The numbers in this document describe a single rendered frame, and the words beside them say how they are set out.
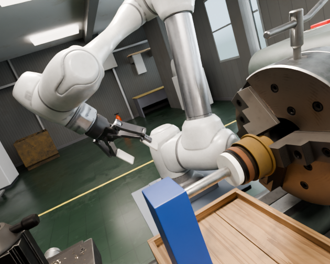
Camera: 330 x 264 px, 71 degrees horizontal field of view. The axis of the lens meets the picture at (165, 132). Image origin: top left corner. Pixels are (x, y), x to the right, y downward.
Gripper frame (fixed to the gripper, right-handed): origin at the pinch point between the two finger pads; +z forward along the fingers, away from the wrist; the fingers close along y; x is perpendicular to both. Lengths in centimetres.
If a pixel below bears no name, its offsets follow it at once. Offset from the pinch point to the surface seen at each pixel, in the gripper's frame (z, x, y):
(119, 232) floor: 86, 17, -149
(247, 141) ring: -1.8, -15.2, 39.6
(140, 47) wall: 145, 697, -381
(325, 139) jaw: 2, -18, 51
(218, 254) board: 10.9, -31.1, 22.2
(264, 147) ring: 0.0, -16.9, 41.8
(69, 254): -15.2, -35.2, 4.2
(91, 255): -13.2, -35.5, 10.0
